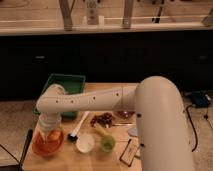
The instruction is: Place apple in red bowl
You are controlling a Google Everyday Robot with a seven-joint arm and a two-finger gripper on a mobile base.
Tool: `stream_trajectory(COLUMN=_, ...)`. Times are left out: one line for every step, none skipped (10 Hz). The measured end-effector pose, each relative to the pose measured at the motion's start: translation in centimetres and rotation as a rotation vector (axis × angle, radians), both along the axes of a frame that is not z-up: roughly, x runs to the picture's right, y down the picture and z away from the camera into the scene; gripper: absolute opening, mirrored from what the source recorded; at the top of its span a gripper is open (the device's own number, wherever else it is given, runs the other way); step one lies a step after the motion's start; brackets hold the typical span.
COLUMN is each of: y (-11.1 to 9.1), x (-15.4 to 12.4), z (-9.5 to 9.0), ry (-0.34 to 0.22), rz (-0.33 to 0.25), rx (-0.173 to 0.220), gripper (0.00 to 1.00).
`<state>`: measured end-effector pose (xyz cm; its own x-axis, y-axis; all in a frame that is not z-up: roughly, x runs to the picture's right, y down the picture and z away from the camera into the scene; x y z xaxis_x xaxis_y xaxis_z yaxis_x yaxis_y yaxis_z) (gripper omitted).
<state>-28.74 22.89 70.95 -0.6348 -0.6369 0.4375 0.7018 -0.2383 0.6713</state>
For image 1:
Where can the grey round lid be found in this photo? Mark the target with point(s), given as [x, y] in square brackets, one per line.
[132, 132]

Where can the dark red plate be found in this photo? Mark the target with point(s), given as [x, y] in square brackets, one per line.
[124, 114]

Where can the green cup with handle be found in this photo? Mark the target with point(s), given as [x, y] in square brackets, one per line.
[107, 141]

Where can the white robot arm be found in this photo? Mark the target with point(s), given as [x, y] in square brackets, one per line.
[161, 123]

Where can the metal spoon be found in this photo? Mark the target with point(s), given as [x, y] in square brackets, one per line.
[122, 124]

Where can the yellow-red apple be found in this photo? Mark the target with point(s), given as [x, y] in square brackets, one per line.
[54, 135]

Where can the blue box on floor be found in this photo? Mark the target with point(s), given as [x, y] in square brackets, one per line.
[200, 99]

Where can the white-handled black brush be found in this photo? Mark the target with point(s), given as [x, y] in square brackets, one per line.
[73, 135]

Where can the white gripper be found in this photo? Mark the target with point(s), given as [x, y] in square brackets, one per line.
[47, 124]

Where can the red bowl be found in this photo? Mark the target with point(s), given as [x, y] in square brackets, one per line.
[43, 149]

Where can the green plastic tray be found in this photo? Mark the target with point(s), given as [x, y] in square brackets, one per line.
[72, 84]

